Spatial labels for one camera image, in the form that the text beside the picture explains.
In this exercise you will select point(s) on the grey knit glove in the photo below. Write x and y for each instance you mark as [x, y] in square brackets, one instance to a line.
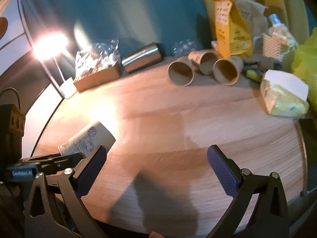
[261, 63]

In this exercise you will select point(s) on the stainless steel tumbler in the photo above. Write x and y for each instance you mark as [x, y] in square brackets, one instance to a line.
[145, 57]

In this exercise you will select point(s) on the patterned paper cup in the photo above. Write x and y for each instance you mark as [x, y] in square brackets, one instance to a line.
[87, 140]

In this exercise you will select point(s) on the plain brown paper cup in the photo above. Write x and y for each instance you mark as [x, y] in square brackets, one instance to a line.
[180, 72]

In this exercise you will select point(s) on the crinkled plastic snack bag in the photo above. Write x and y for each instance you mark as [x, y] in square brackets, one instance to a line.
[97, 57]

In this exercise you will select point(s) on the printed paper cup lying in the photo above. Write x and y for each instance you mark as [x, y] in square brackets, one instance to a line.
[204, 60]

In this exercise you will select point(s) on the white perforated basket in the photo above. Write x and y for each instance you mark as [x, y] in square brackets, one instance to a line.
[274, 47]

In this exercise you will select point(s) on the white desk lamp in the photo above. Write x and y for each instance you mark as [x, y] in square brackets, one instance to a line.
[51, 50]

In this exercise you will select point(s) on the tissue pack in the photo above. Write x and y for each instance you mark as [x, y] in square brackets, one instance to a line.
[284, 94]

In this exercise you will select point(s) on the clear plastic bottle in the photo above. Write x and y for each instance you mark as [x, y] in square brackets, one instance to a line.
[183, 47]

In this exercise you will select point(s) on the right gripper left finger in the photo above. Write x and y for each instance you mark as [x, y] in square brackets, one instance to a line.
[55, 208]

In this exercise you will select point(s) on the cardboard box of snacks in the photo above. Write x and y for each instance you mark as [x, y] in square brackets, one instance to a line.
[98, 78]

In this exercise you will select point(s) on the yellow paper delivery bag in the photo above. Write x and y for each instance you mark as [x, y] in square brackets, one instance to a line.
[232, 34]

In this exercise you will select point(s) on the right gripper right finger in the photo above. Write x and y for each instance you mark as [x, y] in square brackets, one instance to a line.
[270, 214]

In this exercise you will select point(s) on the brown paper cup right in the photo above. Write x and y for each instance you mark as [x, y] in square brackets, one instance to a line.
[227, 71]

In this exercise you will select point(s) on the beige paper bag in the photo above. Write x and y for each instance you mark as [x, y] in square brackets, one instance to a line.
[253, 15]

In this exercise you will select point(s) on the teal curtain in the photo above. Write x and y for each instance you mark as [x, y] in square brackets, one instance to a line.
[134, 23]

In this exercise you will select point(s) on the yellow plastic bag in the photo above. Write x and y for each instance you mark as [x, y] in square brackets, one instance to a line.
[304, 66]

